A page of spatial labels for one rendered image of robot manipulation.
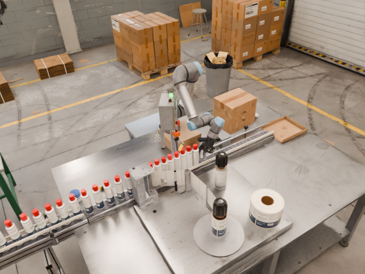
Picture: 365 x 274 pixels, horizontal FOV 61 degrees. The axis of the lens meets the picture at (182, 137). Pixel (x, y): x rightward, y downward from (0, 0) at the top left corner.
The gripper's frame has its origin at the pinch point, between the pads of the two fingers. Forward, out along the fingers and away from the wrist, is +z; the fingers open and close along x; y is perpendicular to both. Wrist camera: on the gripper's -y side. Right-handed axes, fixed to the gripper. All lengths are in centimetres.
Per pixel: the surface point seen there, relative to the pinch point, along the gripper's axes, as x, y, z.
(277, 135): 75, 3, -32
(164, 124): -42.2, -2.3, -21.4
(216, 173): -9.2, 29.4, -6.2
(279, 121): 90, -11, -41
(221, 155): -13.8, 29.3, -20.2
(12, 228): -118, 3, 56
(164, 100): -45, -8, -36
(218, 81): 171, -192, -28
